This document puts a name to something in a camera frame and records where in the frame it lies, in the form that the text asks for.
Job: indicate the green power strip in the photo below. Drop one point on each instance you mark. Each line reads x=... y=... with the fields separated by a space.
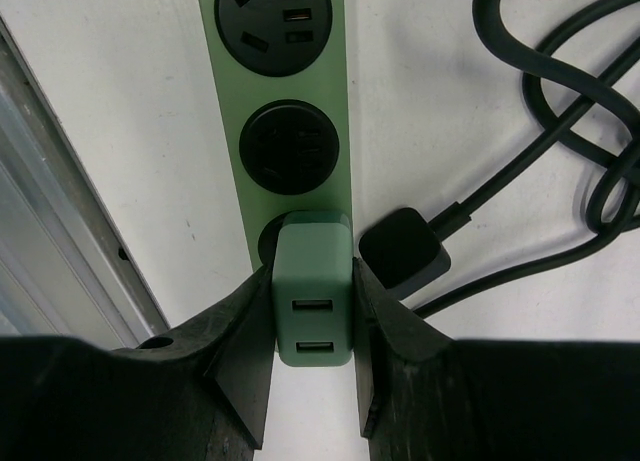
x=280 y=71

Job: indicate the aluminium table rail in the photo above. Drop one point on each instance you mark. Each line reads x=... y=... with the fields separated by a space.
x=64 y=268

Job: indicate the green two-port charger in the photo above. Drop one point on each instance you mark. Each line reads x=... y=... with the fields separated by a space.
x=311 y=289

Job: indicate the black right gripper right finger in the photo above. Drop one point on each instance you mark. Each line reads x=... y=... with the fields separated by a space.
x=424 y=396

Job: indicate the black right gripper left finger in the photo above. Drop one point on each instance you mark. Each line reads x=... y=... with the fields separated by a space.
x=199 y=391

